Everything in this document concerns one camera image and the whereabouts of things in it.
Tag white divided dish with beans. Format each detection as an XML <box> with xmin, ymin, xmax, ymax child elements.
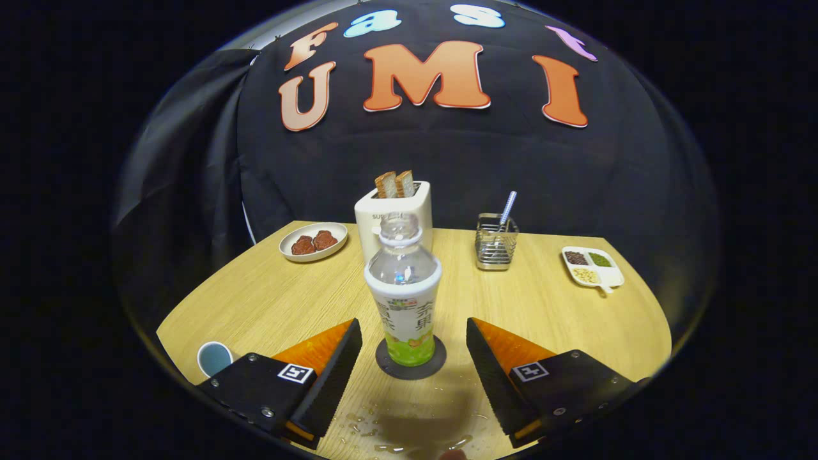
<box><xmin>561</xmin><ymin>246</ymin><xmax>625</xmax><ymax>295</ymax></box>

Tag white oval plate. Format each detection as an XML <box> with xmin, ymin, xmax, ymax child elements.
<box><xmin>279</xmin><ymin>222</ymin><xmax>349</xmax><ymax>263</ymax></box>

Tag metal wire utensil holder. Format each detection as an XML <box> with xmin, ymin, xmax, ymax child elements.
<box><xmin>475</xmin><ymin>213</ymin><xmax>520</xmax><ymax>272</ymax></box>

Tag clear juice bottle white label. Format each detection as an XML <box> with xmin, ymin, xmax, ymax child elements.
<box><xmin>364</xmin><ymin>213</ymin><xmax>443</xmax><ymax>367</ymax></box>

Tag white toaster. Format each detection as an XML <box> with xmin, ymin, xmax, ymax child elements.
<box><xmin>354</xmin><ymin>181</ymin><xmax>433</xmax><ymax>266</ymax></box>

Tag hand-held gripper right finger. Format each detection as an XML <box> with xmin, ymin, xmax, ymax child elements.
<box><xmin>465</xmin><ymin>317</ymin><xmax>651</xmax><ymax>449</ymax></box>

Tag white cup with handle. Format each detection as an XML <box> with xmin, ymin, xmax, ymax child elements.
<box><xmin>196</xmin><ymin>341</ymin><xmax>235</xmax><ymax>379</ymax></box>

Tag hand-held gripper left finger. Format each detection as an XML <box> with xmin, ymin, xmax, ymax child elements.
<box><xmin>197</xmin><ymin>318</ymin><xmax>363</xmax><ymax>450</ymax></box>

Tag wooden table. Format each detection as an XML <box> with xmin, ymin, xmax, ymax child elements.
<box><xmin>157</xmin><ymin>220</ymin><xmax>673</xmax><ymax>460</ymax></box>

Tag dark round coaster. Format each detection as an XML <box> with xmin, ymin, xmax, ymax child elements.
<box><xmin>375</xmin><ymin>335</ymin><xmax>447</xmax><ymax>381</ymax></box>

